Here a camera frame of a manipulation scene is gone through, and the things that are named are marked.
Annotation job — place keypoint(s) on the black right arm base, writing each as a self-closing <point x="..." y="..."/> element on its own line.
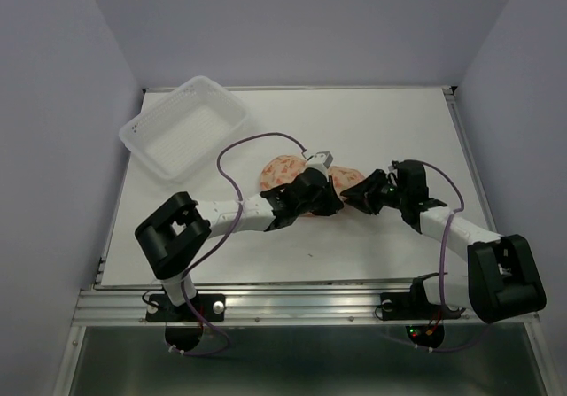
<point x="413" y="305"/>

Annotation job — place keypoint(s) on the white perforated plastic basket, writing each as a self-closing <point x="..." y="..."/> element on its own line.
<point x="176" y="134"/>

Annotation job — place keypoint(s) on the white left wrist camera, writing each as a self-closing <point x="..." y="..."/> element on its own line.
<point x="318" y="160"/>

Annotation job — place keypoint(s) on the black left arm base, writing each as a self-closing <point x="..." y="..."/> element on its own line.
<point x="189" y="331"/>

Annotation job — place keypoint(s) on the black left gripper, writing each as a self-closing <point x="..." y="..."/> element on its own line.
<point x="332" y="204"/>

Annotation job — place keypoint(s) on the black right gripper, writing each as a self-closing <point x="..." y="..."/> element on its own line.
<point x="362" y="195"/>

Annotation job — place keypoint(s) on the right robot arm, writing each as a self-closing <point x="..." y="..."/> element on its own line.
<point x="480" y="270"/>

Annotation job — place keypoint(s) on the aluminium front rail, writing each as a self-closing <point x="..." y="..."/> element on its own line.
<point x="252" y="305"/>

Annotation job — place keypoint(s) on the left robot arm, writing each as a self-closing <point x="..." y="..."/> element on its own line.
<point x="172" y="236"/>

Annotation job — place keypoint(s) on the floral mesh laundry bag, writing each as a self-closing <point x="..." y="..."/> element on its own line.
<point x="283" y="169"/>

